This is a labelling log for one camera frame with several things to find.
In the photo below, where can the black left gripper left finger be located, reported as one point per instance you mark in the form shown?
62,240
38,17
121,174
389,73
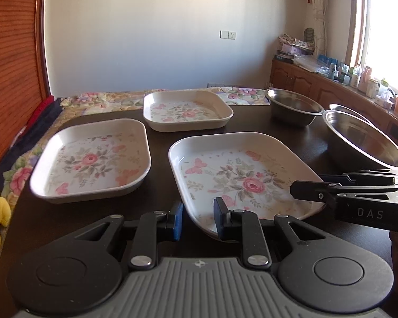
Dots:
152,229

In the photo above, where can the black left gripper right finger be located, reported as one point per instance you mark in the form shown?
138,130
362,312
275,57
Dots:
245,228

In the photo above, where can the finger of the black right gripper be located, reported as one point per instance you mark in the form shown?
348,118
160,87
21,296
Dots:
330,193
364,177

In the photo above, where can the large steel bowl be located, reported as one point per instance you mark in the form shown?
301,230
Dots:
358,145

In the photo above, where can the large floral tray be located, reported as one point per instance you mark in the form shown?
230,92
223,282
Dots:
249,170

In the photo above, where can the small steel bowl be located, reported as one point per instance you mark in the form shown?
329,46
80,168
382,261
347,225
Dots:
293,108

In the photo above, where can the medium steel bowl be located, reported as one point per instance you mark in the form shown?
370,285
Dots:
341,108

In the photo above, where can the wooden cabinet row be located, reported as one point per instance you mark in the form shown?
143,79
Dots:
291,77

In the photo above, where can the clutter of bottles on counter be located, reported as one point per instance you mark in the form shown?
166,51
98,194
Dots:
361,81

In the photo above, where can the floral tray left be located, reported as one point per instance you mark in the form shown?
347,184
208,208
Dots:
92,161

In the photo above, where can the small floral tray far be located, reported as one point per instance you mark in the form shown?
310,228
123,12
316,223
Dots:
185,110

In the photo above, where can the stack of boxes on cabinet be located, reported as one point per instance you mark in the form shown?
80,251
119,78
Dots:
291,48

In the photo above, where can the floral bedspread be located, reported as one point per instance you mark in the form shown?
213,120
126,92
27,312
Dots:
72,107

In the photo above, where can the dark blue blanket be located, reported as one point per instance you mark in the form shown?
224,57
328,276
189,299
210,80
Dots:
28,141

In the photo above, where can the patterned curtain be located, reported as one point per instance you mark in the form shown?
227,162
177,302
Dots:
319,18

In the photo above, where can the red cloth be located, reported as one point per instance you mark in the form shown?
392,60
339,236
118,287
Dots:
41,111

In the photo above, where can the wooden louvered wardrobe door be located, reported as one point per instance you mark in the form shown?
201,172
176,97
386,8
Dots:
24,82

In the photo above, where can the white wall switch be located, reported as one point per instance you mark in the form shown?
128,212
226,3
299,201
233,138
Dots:
227,35

